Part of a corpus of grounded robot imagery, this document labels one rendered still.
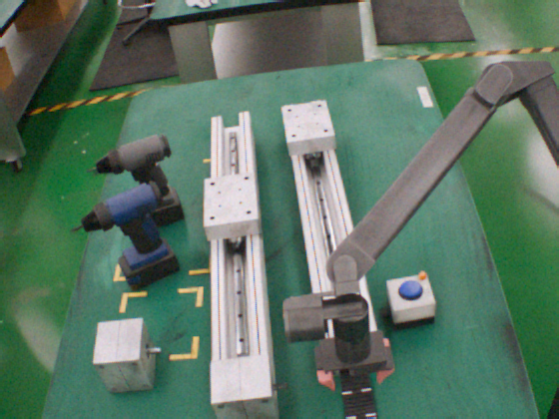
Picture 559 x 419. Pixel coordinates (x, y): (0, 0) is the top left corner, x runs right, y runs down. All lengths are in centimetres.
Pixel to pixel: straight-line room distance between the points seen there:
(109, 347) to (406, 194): 60
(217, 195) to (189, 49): 151
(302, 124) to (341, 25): 126
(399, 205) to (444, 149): 11
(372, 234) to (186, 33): 197
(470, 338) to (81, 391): 75
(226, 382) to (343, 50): 198
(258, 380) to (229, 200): 45
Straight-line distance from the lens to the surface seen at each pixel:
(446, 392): 119
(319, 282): 125
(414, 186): 101
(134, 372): 123
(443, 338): 126
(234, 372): 113
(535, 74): 109
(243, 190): 143
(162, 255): 143
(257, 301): 124
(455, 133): 104
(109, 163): 149
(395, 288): 126
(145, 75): 405
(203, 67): 291
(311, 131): 157
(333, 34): 283
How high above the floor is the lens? 177
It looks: 39 degrees down
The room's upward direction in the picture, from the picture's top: 10 degrees counter-clockwise
